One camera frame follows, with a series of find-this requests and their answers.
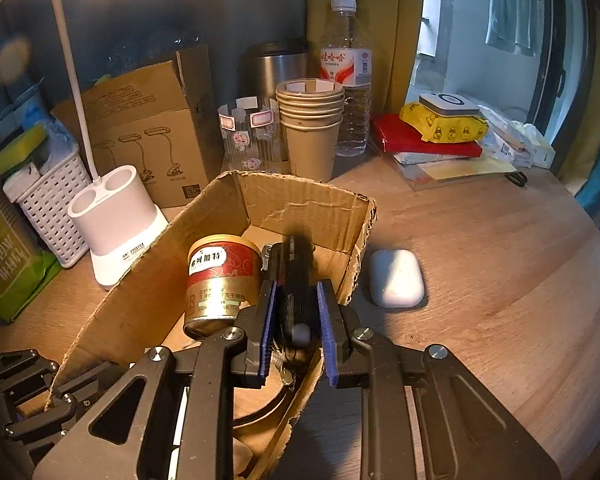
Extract red book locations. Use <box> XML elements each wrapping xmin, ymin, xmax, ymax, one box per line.
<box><xmin>371</xmin><ymin>113</ymin><xmax>483</xmax><ymax>158</ymax></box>

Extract brown cardboard box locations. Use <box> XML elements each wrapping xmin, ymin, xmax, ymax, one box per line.
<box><xmin>45</xmin><ymin>170</ymin><xmax>378</xmax><ymax>480</ymax></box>

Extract brown lamp carton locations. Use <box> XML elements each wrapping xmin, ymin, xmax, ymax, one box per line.
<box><xmin>50</xmin><ymin>42</ymin><xmax>221</xmax><ymax>209</ymax></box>

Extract hanging light clothes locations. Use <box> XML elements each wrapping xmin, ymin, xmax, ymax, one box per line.
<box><xmin>485</xmin><ymin>0</ymin><xmax>539</xmax><ymax>57</ymax></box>

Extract black key fob with keyring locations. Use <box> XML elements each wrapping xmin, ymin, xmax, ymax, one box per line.
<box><xmin>274</xmin><ymin>235</ymin><xmax>327</xmax><ymax>386</ymax></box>

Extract white earbud case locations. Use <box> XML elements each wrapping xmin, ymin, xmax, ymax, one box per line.
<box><xmin>369</xmin><ymin>249</ymin><xmax>426</xmax><ymax>308</ymax></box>

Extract green printed packet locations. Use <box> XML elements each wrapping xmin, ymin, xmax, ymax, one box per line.
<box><xmin>0</xmin><ymin>207</ymin><xmax>63</xmax><ymax>323</ymax></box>

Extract glass jar with pink prints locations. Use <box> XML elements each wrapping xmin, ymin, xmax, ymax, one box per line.
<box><xmin>217</xmin><ymin>96</ymin><xmax>283</xmax><ymax>175</ymax></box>

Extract white round-marked device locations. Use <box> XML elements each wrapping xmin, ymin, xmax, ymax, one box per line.
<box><xmin>419</xmin><ymin>92</ymin><xmax>481</xmax><ymax>117</ymax></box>

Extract red and gold tin can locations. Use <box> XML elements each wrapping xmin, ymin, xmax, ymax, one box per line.
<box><xmin>183</xmin><ymin>234</ymin><xmax>263</xmax><ymax>339</ymax></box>

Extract yellow wet wipes packet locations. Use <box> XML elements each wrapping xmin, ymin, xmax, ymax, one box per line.
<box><xmin>399</xmin><ymin>101</ymin><xmax>490</xmax><ymax>143</ymax></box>

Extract stack of loose papers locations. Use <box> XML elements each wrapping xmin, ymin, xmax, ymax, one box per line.
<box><xmin>392</xmin><ymin>152</ymin><xmax>518</xmax><ymax>191</ymax></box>

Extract stack of paper cups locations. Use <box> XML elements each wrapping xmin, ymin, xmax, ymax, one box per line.
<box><xmin>275</xmin><ymin>78</ymin><xmax>345</xmax><ymax>182</ymax></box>

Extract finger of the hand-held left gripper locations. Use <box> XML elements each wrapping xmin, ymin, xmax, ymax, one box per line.
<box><xmin>0</xmin><ymin>350</ymin><xmax>61</xmax><ymax>401</ymax></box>
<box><xmin>4</xmin><ymin>361</ymin><xmax>132</xmax><ymax>462</ymax></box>

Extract white plastic woven basket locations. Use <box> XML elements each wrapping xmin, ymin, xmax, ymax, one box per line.
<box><xmin>2</xmin><ymin>137</ymin><xmax>93</xmax><ymax>268</ymax></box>

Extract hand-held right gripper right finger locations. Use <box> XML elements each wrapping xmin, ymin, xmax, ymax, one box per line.
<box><xmin>316</xmin><ymin>280</ymin><xmax>562</xmax><ymax>480</ymax></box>

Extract yellow-green sponge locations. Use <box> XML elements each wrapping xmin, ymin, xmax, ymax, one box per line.
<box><xmin>0</xmin><ymin>122</ymin><xmax>48</xmax><ymax>178</ymax></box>

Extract clear plastic water bottle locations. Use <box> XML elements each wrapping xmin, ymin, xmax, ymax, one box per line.
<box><xmin>320</xmin><ymin>0</ymin><xmax>373</xmax><ymax>157</ymax></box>

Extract stainless steel thermos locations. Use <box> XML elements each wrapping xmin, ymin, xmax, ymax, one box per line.
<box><xmin>237</xmin><ymin>40</ymin><xmax>311</xmax><ymax>111</ymax></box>

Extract white desk lamp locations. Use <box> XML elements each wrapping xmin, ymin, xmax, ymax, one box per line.
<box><xmin>0</xmin><ymin>0</ymin><xmax>170</xmax><ymax>291</ymax></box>

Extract white tissue pack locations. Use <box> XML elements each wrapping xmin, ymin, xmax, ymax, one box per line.
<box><xmin>475</xmin><ymin>105</ymin><xmax>556</xmax><ymax>168</ymax></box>

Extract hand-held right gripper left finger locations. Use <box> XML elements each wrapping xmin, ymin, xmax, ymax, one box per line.
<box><xmin>32</xmin><ymin>242</ymin><xmax>281</xmax><ymax>480</ymax></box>

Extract dark curved strap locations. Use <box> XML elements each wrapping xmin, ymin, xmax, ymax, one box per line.
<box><xmin>232</xmin><ymin>385</ymin><xmax>293</xmax><ymax>428</ymax></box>

